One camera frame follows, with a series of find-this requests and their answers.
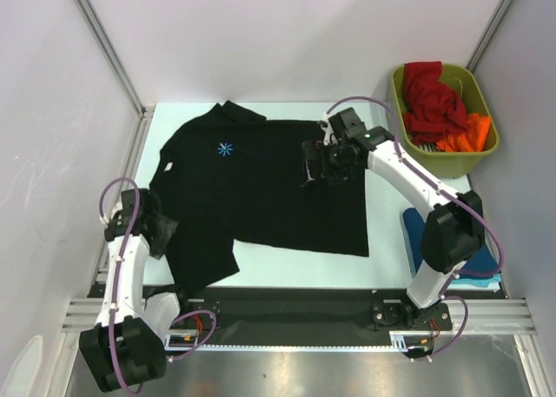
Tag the green plastic basket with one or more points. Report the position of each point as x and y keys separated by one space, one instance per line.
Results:
x=444 y=164

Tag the white slotted cable duct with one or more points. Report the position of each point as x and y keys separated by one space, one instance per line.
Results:
x=183 y=340

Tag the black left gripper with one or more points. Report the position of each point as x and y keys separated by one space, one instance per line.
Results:
x=167 y=228

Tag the folded dark blue t shirt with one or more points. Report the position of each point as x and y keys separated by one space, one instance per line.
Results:
x=414 y=226

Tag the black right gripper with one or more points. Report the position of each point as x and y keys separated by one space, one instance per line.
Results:
x=316 y=161

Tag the black t shirt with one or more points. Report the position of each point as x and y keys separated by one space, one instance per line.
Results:
x=233 y=175

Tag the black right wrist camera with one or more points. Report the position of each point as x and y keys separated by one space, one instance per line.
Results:
x=343 y=127

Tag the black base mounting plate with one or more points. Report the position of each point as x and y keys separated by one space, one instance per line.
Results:
x=386 y=309

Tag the aluminium frame post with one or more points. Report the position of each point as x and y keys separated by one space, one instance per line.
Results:
x=489 y=33
x=101 y=36

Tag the aluminium frame post right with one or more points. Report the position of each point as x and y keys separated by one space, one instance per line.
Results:
x=489 y=33

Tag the folded light blue t shirt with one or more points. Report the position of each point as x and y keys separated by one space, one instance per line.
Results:
x=487 y=284

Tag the red t shirt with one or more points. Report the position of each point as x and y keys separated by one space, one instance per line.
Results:
x=434 y=110

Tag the orange t shirt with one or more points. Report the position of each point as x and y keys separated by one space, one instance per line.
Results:
x=473 y=139

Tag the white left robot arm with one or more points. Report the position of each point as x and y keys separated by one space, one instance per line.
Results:
x=125 y=347

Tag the aluminium frame post left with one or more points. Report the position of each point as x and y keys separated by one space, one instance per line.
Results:
x=101 y=36

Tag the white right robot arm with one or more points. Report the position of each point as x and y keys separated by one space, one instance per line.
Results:
x=453 y=233

